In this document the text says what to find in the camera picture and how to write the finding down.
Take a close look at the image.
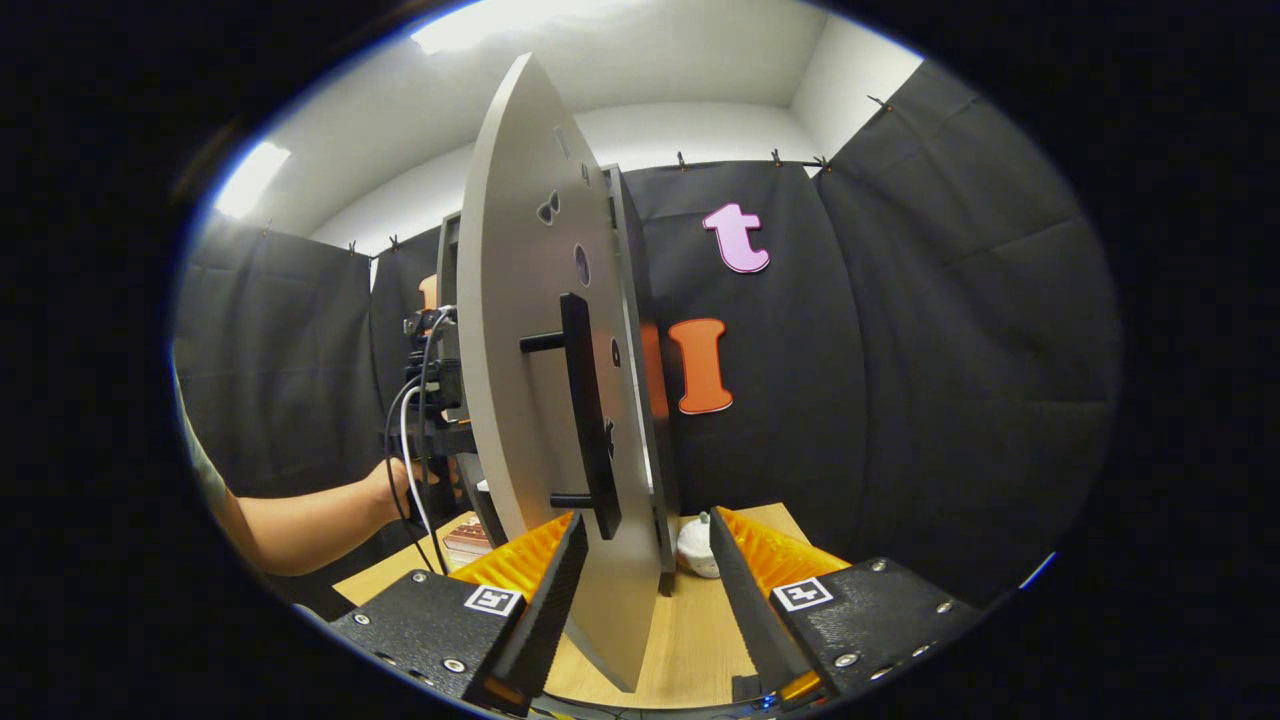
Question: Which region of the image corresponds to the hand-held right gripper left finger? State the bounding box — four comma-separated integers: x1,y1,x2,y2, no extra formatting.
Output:
330,510,591,716

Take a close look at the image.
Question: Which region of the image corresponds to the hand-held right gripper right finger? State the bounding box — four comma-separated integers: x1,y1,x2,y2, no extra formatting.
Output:
708,505,986,706

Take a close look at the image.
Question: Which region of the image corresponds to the grey cabinet door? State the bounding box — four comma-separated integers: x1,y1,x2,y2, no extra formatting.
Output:
455,52,666,693

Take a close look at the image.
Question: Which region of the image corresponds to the black door handle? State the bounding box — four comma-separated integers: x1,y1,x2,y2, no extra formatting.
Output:
518,292,623,541

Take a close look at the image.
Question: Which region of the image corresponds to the dark grey cabinet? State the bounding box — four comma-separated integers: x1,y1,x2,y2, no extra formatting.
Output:
435,163,681,599

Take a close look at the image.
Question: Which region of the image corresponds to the white round jar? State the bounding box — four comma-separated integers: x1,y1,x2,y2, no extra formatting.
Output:
676,510,723,581

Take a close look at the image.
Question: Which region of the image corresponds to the person's light shirt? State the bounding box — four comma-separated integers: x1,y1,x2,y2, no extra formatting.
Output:
172,370,233,521

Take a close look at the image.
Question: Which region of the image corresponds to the small ceiling light panel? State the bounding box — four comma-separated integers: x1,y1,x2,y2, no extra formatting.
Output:
213,142,292,221

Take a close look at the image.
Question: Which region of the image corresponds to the black backdrop cloth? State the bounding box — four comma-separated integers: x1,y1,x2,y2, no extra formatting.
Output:
172,60,1123,611

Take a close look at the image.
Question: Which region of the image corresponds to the row of cloth clips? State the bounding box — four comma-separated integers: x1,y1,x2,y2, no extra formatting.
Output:
262,93,896,256

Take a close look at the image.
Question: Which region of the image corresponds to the white cable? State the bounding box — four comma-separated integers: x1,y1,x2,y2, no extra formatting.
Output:
400,385,446,576

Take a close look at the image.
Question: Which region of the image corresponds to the black cable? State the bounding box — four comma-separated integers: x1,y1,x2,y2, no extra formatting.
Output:
385,310,451,576

